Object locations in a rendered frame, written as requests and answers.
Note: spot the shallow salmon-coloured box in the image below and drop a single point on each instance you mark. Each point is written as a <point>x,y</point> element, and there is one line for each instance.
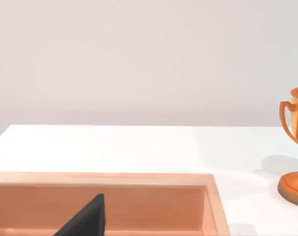
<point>151,204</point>

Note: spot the orange trophy cup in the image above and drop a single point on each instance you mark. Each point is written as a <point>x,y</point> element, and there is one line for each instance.
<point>296,182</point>

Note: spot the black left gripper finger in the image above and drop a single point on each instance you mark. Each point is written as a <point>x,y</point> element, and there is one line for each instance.
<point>92,218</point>

